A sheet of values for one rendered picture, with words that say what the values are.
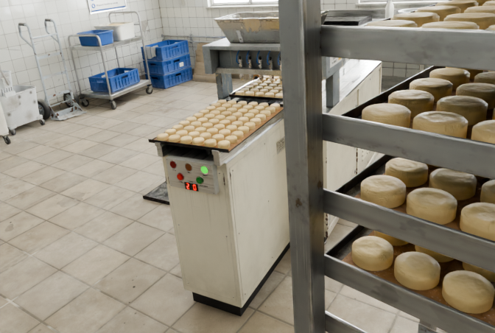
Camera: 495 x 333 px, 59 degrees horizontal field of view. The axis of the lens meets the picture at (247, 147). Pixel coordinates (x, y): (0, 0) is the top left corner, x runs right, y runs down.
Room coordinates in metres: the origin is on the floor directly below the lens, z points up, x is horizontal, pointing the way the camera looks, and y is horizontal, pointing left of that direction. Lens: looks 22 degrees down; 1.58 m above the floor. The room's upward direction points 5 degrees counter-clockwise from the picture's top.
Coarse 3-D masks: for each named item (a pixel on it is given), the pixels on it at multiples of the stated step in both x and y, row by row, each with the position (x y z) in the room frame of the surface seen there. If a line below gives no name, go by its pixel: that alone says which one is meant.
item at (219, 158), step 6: (282, 102) 2.20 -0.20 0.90; (282, 114) 2.14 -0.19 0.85; (270, 120) 2.02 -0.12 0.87; (276, 120) 2.08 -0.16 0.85; (264, 126) 1.97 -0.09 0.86; (270, 126) 2.02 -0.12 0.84; (258, 132) 1.90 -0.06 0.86; (252, 138) 1.85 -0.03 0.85; (240, 144) 1.76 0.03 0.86; (246, 144) 1.80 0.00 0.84; (216, 150) 1.61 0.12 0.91; (234, 150) 1.71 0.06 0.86; (216, 156) 1.62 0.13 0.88; (222, 156) 1.63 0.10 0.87; (228, 156) 1.67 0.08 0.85; (216, 162) 1.62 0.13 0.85; (222, 162) 1.63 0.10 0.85
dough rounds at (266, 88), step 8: (256, 80) 2.63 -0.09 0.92; (264, 80) 2.64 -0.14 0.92; (280, 80) 2.58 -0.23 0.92; (248, 88) 2.46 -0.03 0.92; (256, 88) 2.44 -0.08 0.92; (264, 88) 2.43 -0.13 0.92; (272, 88) 2.43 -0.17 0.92; (280, 88) 2.40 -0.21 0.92; (256, 96) 2.33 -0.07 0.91; (264, 96) 2.34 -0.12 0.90; (272, 96) 2.30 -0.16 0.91; (280, 96) 2.26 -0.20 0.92
